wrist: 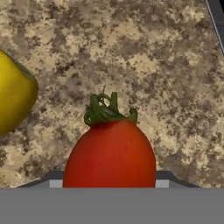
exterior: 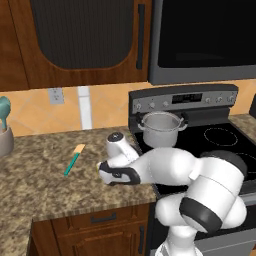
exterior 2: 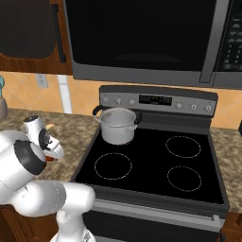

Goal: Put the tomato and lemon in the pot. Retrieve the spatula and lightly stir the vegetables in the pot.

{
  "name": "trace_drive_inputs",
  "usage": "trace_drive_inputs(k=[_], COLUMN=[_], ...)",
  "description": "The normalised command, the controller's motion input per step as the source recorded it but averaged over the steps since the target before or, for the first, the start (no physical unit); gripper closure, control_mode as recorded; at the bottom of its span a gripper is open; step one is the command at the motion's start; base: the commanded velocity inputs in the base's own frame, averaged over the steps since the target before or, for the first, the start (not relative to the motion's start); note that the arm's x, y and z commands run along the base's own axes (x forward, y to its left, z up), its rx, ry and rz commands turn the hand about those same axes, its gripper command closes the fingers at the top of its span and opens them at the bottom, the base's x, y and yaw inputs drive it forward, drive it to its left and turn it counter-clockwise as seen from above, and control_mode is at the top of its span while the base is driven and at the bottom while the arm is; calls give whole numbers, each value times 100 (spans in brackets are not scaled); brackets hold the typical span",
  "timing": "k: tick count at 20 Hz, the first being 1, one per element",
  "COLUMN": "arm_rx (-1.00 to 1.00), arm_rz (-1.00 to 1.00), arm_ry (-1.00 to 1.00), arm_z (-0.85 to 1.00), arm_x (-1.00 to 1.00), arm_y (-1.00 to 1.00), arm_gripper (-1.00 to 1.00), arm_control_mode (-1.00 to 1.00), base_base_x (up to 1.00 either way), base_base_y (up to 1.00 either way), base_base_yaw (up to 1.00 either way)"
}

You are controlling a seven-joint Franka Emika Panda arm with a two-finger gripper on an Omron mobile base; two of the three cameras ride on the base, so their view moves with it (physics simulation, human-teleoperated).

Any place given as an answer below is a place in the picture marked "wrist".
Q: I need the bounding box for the black hob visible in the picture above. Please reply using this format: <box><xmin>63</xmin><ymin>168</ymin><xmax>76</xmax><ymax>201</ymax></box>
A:
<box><xmin>205</xmin><ymin>0</ymin><xmax>224</xmax><ymax>56</ymax></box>

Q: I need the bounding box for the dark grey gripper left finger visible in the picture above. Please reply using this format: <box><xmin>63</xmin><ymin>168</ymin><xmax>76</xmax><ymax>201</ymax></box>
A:
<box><xmin>17</xmin><ymin>170</ymin><xmax>66</xmax><ymax>189</ymax></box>

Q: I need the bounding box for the yellow lemon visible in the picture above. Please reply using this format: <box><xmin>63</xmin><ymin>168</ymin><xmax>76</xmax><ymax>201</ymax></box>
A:
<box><xmin>0</xmin><ymin>48</ymin><xmax>39</xmax><ymax>136</ymax></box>

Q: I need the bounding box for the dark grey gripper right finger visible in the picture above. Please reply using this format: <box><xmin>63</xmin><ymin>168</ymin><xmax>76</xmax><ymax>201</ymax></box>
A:
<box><xmin>155</xmin><ymin>170</ymin><xmax>201</xmax><ymax>189</ymax></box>

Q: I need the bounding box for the red tomato with green stem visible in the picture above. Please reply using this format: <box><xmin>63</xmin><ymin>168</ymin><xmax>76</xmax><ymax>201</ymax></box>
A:
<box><xmin>62</xmin><ymin>92</ymin><xmax>158</xmax><ymax>189</ymax></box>

